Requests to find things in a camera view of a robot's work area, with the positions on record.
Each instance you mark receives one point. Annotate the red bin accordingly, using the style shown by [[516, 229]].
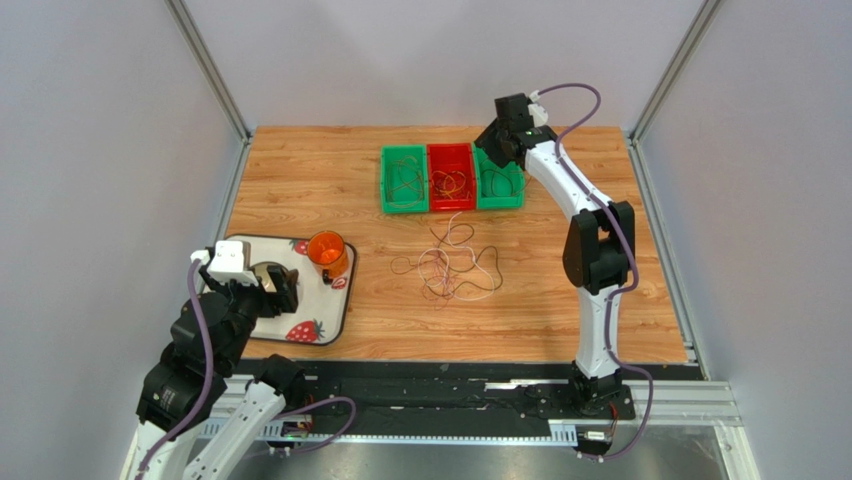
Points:
[[452, 182]]

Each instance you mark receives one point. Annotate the strawberry pattern tray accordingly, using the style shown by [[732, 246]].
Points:
[[322, 308]]

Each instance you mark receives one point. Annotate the grey bowl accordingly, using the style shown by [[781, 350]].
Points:
[[270, 275]]

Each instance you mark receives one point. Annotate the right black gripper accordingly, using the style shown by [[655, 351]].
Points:
[[496, 141]]

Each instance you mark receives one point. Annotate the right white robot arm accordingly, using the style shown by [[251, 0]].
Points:
[[598, 256]]

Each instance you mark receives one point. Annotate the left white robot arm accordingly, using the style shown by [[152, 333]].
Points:
[[180, 391]]

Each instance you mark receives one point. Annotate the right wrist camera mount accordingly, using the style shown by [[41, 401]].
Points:
[[537, 112]]

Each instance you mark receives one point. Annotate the green bin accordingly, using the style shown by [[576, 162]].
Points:
[[497, 188], [404, 179]]

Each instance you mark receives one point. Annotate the left green bin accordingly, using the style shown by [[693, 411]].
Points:
[[404, 179]]

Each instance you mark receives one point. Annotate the orange plastic cup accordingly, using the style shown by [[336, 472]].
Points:
[[328, 252]]

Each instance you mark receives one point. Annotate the aluminium frame rail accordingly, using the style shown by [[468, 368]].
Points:
[[665, 403]]

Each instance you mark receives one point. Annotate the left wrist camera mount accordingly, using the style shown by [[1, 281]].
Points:
[[227, 261]]

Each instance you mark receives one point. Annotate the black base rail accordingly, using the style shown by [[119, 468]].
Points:
[[445, 402]]

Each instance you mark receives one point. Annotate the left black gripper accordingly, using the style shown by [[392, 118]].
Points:
[[286, 297]]

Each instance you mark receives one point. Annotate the right green bin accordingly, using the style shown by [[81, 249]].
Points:
[[497, 188]]

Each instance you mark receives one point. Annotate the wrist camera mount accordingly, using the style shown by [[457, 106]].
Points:
[[537, 112], [227, 261]]

